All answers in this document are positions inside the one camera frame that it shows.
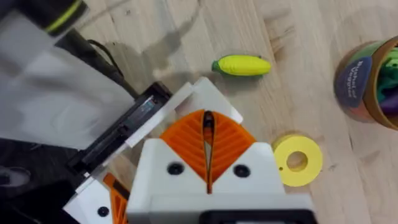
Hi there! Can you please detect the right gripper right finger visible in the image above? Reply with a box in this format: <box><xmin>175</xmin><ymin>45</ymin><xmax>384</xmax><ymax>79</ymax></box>
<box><xmin>211</xmin><ymin>110</ymin><xmax>285</xmax><ymax>195</ymax></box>

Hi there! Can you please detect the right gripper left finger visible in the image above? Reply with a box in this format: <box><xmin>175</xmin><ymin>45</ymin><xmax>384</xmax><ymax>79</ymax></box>
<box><xmin>132</xmin><ymin>108</ymin><xmax>208</xmax><ymax>200</ymax></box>

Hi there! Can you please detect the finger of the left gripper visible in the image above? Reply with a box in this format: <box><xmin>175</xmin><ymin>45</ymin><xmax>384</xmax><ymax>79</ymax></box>
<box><xmin>63</xmin><ymin>172</ymin><xmax>130</xmax><ymax>224</ymax></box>
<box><xmin>174</xmin><ymin>77</ymin><xmax>244</xmax><ymax>125</ymax></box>

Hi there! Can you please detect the yellow toy corn cob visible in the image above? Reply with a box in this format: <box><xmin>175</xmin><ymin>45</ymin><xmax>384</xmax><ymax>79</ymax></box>
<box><xmin>211</xmin><ymin>54</ymin><xmax>272</xmax><ymax>77</ymax></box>

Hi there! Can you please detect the yellow disc with holes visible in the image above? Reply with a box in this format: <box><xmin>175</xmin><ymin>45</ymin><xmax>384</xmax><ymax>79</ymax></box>
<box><xmin>272</xmin><ymin>133</ymin><xmax>323</xmax><ymax>187</ymax></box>

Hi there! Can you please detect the brown tub of toys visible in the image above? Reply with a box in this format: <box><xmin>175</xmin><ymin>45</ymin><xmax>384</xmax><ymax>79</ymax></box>
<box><xmin>333</xmin><ymin>35</ymin><xmax>398</xmax><ymax>131</ymax></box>

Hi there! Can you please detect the black cable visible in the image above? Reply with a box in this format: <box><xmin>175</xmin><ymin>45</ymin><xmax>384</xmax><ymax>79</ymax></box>
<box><xmin>55</xmin><ymin>28</ymin><xmax>140</xmax><ymax>100</ymax></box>

